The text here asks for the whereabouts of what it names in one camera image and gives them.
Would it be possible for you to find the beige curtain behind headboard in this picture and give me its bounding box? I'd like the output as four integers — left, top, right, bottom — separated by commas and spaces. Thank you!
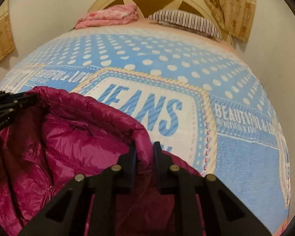
205, 0, 257, 42

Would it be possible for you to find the folded pink blanket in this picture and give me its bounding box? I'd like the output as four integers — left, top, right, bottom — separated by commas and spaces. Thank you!
74, 4, 138, 30

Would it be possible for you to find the blue pink printed bedspread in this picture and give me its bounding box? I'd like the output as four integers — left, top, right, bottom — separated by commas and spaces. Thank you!
0, 24, 290, 235

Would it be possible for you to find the striped pillow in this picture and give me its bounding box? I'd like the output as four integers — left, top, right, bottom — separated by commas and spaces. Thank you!
148, 9, 223, 41

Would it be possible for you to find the magenta puffer down jacket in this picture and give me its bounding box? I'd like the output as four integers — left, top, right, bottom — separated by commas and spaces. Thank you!
0, 85, 207, 236

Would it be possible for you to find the beige curtain on left wall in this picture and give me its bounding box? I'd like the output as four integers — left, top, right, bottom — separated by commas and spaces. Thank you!
0, 0, 15, 61

